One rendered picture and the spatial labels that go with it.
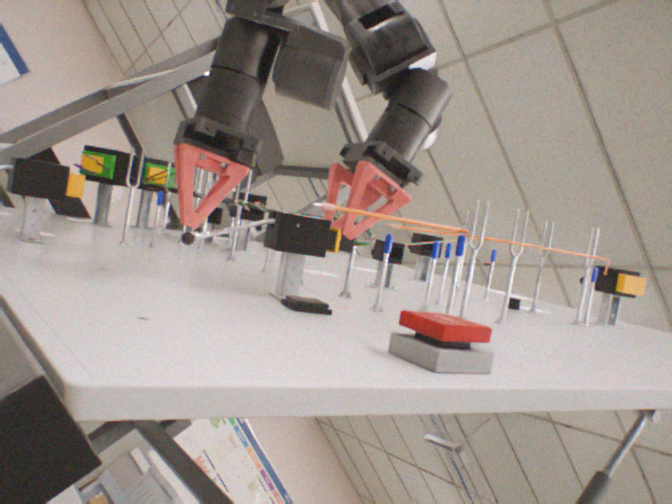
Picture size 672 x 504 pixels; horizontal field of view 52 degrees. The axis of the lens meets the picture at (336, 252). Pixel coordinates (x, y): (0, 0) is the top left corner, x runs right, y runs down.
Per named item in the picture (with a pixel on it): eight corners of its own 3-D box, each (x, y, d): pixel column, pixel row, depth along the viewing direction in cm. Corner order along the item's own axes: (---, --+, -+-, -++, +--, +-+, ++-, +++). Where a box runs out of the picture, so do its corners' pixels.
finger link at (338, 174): (342, 246, 81) (383, 180, 83) (367, 253, 75) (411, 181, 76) (297, 215, 79) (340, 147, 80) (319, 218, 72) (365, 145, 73)
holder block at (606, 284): (586, 317, 114) (596, 264, 114) (630, 331, 103) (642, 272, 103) (562, 314, 113) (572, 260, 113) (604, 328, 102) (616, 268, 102)
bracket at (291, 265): (268, 293, 75) (276, 248, 75) (289, 295, 76) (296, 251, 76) (282, 301, 71) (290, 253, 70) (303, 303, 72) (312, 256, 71)
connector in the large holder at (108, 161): (113, 179, 125) (116, 156, 125) (107, 178, 122) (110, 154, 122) (82, 173, 125) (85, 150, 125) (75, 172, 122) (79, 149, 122)
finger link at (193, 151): (211, 232, 73) (239, 149, 74) (227, 239, 67) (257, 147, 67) (148, 212, 71) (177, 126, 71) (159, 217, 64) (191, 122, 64)
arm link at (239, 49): (235, 23, 71) (223, 2, 66) (298, 43, 71) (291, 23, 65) (214, 86, 71) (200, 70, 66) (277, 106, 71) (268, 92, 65)
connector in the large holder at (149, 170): (169, 188, 138) (172, 168, 138) (174, 189, 135) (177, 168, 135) (140, 183, 135) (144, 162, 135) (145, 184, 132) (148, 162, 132)
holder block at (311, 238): (262, 246, 74) (269, 209, 73) (310, 253, 76) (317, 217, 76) (275, 250, 70) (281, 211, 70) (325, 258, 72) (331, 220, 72)
